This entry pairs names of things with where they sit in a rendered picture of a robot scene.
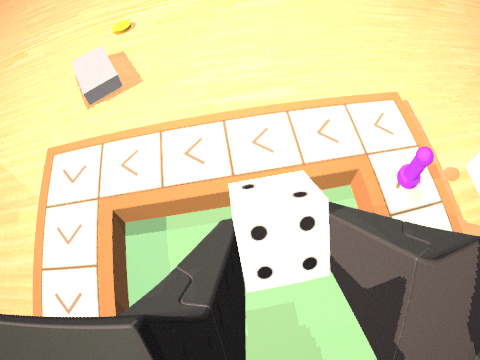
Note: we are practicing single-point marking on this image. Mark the white die with black pips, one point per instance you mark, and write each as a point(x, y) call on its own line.
point(282, 230)

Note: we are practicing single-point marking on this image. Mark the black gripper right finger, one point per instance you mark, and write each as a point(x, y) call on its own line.
point(415, 290)

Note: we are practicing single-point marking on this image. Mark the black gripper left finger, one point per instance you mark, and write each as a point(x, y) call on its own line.
point(197, 312)

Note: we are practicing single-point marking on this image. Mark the yellow flat disc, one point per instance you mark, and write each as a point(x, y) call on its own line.
point(121, 27)

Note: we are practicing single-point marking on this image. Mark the purple game pawn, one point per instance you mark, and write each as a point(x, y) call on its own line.
point(409, 174)

